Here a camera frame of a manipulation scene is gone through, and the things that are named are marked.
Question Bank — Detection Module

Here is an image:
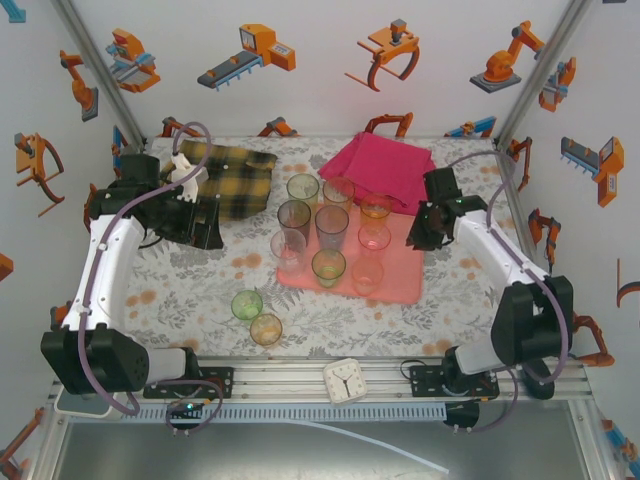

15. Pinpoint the orange transparent glass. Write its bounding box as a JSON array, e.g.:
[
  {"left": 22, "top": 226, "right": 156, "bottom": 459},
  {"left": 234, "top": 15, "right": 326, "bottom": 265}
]
[
  {"left": 358, "top": 193, "right": 394, "bottom": 232},
  {"left": 322, "top": 176, "right": 357, "bottom": 221},
  {"left": 249, "top": 313, "right": 284, "bottom": 348}
]

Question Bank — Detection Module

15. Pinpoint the pale pink transparent glass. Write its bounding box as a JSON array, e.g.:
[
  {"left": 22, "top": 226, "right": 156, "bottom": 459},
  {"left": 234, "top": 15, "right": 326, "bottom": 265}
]
[{"left": 350, "top": 257, "right": 386, "bottom": 297}]

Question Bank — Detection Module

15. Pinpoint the clear transparent glass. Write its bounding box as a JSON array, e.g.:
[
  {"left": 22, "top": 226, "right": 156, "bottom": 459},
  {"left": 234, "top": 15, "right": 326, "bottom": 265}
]
[{"left": 269, "top": 228, "right": 309, "bottom": 277}]

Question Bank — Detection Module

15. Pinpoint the smoke grey transparent glass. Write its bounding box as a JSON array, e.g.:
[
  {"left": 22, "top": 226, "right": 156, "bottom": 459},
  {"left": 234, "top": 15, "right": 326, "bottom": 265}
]
[{"left": 276, "top": 199, "right": 313, "bottom": 246}]

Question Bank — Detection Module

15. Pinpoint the blue transparent glass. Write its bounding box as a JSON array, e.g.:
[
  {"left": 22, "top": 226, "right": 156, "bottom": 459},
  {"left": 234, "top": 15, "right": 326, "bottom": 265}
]
[{"left": 314, "top": 204, "right": 351, "bottom": 257}]

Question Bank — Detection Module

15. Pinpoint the pale green transparent glass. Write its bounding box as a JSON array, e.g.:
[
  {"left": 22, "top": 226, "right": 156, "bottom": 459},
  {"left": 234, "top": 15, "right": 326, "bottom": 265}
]
[{"left": 285, "top": 173, "right": 321, "bottom": 216}]

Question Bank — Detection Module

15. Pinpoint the pink plastic tray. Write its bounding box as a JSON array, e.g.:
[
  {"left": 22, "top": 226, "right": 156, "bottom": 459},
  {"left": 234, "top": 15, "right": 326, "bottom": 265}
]
[{"left": 276, "top": 201, "right": 427, "bottom": 306}]

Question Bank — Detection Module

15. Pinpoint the floral print tablecloth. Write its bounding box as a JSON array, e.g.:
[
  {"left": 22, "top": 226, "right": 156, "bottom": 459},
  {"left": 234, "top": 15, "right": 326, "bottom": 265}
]
[{"left": 106, "top": 134, "right": 554, "bottom": 360}]

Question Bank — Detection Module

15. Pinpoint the yellow black plaid cloth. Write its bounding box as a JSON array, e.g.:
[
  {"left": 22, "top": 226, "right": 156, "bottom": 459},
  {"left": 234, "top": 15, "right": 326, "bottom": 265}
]
[{"left": 172, "top": 139, "right": 279, "bottom": 221}]

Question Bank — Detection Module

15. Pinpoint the magenta folded towel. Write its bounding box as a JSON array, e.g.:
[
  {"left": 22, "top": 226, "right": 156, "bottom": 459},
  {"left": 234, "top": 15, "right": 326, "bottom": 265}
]
[{"left": 317, "top": 131, "right": 449, "bottom": 220}]

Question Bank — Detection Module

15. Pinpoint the white square analog clock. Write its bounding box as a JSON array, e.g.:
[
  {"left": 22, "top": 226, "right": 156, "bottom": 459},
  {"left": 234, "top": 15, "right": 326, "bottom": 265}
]
[{"left": 322, "top": 357, "right": 370, "bottom": 406}]

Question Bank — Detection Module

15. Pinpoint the small black circuit board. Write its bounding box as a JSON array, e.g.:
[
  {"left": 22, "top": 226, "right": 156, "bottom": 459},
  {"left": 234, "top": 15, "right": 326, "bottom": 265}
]
[{"left": 166, "top": 398, "right": 207, "bottom": 417}]

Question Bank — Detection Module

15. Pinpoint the grey white box device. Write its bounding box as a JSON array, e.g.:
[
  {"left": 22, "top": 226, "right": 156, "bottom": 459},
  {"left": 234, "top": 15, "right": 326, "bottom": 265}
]
[{"left": 53, "top": 389, "right": 114, "bottom": 420}]

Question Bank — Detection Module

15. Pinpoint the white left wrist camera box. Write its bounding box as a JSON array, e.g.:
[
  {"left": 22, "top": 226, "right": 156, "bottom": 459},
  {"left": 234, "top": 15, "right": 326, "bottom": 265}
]
[{"left": 169, "top": 152, "right": 210, "bottom": 201}]

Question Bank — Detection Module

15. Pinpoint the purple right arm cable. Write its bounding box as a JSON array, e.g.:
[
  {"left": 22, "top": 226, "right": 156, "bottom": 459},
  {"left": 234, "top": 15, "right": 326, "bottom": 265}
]
[{"left": 439, "top": 149, "right": 571, "bottom": 435}]

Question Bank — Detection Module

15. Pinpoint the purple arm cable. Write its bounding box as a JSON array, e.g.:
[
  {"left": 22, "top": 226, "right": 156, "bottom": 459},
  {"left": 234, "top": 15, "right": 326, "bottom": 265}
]
[
  {"left": 77, "top": 122, "right": 225, "bottom": 437},
  {"left": 439, "top": 149, "right": 571, "bottom": 435}
]

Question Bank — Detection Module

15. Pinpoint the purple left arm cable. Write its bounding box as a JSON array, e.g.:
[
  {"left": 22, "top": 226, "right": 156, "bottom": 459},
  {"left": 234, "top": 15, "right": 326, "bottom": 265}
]
[{"left": 77, "top": 122, "right": 225, "bottom": 437}]

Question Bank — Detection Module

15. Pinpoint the aluminium table rail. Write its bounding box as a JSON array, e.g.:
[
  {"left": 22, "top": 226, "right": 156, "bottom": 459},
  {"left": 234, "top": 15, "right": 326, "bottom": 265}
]
[{"left": 47, "top": 357, "right": 599, "bottom": 406}]

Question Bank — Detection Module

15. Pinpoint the aluminium frame post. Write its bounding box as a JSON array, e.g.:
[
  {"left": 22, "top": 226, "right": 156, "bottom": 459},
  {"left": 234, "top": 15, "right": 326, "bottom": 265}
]
[
  {"left": 492, "top": 0, "right": 604, "bottom": 149},
  {"left": 49, "top": 0, "right": 150, "bottom": 149}
]

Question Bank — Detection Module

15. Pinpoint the black cable bracket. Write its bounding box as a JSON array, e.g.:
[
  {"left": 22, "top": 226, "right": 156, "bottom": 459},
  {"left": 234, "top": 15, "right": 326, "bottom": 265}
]
[{"left": 442, "top": 399, "right": 481, "bottom": 435}]

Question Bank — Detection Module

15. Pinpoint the white slotted cable duct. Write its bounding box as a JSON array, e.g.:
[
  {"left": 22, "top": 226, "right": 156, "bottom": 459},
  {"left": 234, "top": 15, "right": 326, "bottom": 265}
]
[{"left": 122, "top": 403, "right": 448, "bottom": 421}]

